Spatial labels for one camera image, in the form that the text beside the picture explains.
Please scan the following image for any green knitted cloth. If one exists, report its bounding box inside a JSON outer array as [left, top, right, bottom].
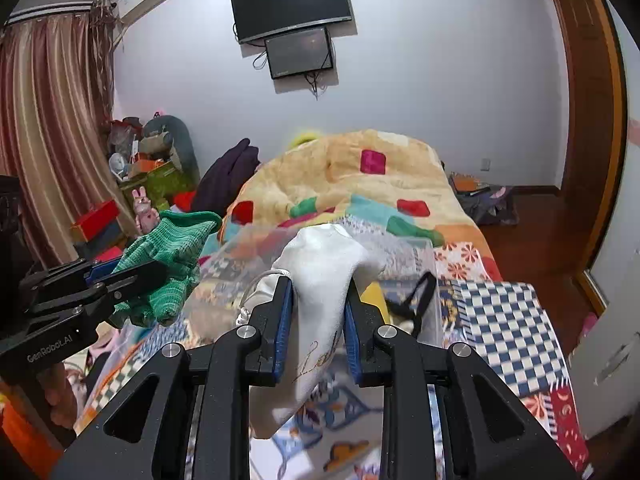
[[108, 210, 221, 328]]

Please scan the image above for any clear plastic storage box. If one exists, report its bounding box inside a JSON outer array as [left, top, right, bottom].
[[184, 217, 442, 346]]

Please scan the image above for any operator hand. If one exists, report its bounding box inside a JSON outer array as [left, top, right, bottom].
[[37, 363, 77, 429]]

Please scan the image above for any red box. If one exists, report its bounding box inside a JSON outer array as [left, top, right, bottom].
[[70, 200, 119, 243]]

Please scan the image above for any patchwork bed sheet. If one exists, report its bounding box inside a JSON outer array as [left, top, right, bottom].
[[74, 213, 594, 480]]

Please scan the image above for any yellow green sponge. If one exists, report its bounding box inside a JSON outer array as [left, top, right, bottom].
[[360, 282, 390, 324]]

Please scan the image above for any pink rabbit toy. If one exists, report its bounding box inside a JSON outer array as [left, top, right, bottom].
[[131, 186, 160, 235]]

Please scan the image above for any green cardboard box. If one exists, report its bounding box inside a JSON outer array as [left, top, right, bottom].
[[118, 162, 195, 211]]

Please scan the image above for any dark purple garment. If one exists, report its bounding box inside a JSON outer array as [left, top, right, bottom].
[[191, 138, 260, 218]]

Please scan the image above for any grey plush toy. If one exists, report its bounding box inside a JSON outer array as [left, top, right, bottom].
[[139, 115, 200, 183]]

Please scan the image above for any striped brown curtain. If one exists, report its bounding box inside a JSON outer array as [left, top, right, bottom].
[[1, 0, 136, 266]]

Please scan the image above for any colourful plush blanket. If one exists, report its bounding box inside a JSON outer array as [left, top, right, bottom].
[[218, 129, 501, 281]]

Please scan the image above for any brown wooden door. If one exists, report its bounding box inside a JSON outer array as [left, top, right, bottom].
[[553, 0, 627, 275]]

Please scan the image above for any black strap item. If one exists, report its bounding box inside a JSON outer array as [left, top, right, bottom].
[[383, 271, 437, 339]]

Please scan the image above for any small dark wall monitor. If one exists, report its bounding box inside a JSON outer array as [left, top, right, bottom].
[[265, 27, 333, 80]]

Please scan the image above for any wall mounted television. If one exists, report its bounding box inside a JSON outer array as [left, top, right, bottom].
[[231, 0, 352, 44]]

